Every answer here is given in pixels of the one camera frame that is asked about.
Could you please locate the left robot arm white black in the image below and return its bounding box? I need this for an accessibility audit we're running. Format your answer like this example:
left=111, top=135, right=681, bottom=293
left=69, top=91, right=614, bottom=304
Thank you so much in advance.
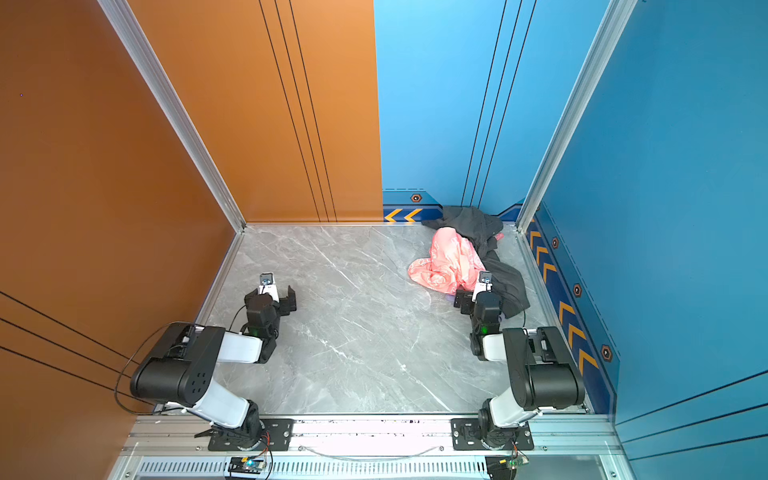
left=130, top=274, right=297, bottom=451

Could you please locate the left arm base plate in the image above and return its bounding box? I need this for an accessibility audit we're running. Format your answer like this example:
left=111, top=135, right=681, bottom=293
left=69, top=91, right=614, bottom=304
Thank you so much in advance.
left=195, top=418, right=294, bottom=453

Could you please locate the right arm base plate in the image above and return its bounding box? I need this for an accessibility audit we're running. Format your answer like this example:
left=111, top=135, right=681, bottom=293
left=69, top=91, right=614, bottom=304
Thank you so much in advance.
left=450, top=417, right=535, bottom=452

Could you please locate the right aluminium corner post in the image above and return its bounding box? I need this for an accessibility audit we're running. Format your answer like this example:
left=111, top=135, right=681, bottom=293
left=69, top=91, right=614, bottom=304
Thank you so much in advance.
left=516, top=0, right=637, bottom=234

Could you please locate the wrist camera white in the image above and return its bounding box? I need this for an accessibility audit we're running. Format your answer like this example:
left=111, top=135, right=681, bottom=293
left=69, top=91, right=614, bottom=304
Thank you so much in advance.
left=257, top=273, right=280, bottom=302
left=473, top=271, right=493, bottom=297

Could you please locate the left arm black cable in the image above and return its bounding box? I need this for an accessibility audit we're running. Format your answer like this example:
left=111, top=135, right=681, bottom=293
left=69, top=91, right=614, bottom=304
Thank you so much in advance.
left=113, top=304, right=248, bottom=416

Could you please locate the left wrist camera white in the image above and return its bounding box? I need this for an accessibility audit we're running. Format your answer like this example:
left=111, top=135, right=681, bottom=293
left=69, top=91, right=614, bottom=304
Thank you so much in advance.
left=257, top=273, right=280, bottom=302

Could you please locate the right green circuit board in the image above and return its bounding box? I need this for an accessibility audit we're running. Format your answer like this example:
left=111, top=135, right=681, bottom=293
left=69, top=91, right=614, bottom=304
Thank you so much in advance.
left=485, top=455, right=529, bottom=480

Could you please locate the left green circuit board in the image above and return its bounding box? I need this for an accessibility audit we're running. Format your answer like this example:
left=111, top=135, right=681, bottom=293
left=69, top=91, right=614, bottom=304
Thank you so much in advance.
left=226, top=456, right=269, bottom=479

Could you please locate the black cloth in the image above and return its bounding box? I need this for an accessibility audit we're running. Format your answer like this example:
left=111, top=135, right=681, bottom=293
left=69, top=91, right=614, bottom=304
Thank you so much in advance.
left=421, top=206, right=530, bottom=318

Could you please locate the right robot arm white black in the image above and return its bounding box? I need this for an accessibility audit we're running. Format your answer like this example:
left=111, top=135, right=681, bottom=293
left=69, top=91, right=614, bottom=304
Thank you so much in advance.
left=454, top=289, right=586, bottom=450

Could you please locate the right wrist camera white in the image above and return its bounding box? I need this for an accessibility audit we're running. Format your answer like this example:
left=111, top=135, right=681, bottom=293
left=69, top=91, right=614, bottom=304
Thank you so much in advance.
left=473, top=271, right=493, bottom=297

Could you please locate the pink cloth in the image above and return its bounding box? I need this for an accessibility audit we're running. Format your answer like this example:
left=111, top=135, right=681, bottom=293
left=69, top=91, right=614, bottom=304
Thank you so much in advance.
left=407, top=227, right=485, bottom=295

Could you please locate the green circuit board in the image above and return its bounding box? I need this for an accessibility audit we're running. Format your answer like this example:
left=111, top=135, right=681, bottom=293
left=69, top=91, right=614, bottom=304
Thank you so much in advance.
left=485, top=455, right=529, bottom=480
left=226, top=456, right=269, bottom=479

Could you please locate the left aluminium corner post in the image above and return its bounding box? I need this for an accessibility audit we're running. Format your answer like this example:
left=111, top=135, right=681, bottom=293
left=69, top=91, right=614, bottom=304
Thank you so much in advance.
left=98, top=0, right=247, bottom=234

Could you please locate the aluminium corner post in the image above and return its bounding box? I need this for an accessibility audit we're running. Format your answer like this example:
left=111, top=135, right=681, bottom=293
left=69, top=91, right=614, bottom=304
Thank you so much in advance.
left=98, top=0, right=247, bottom=234
left=516, top=0, right=637, bottom=234

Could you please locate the aluminium mounting rail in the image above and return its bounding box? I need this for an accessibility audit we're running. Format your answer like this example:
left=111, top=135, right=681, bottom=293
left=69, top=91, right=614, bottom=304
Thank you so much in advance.
left=119, top=413, right=624, bottom=457

